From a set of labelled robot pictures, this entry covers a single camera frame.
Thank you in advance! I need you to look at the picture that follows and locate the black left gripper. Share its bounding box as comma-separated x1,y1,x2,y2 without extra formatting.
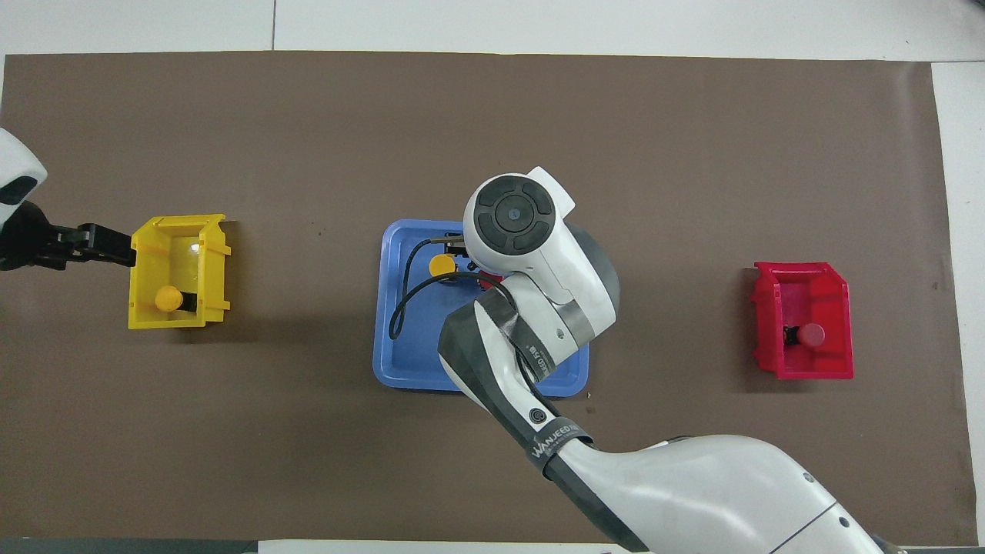
0,202,139,272

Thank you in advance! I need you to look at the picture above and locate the yellow plastic bin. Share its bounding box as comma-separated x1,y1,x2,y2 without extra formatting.
127,214,232,330

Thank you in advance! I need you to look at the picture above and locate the blue plastic tray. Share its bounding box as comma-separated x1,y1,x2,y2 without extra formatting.
372,219,591,398

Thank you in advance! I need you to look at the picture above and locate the brown paper mat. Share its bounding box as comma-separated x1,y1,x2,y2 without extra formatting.
0,52,980,544

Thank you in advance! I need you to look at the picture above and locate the red plastic bin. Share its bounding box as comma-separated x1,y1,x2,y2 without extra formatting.
751,262,856,381

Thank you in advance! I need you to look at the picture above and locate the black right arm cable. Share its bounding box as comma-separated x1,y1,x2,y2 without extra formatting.
389,237,541,385

